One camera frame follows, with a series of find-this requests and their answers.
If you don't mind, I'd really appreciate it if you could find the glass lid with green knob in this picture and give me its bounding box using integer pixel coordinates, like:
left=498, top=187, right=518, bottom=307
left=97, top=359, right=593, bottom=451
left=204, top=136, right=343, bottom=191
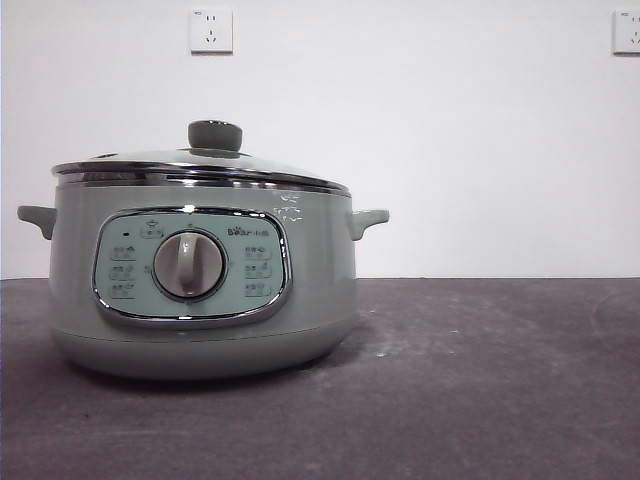
left=51, top=119, right=353, bottom=198

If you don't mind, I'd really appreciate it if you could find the white wall socket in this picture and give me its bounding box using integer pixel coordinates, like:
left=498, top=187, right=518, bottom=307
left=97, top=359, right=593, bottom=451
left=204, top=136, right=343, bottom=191
left=189, top=8, right=234, bottom=56
left=612, top=10, right=640, bottom=56

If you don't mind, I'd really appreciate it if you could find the sage green electric cooking pot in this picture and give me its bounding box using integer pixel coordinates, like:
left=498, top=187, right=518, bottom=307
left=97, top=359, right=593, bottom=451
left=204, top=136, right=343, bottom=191
left=16, top=180, right=391, bottom=383

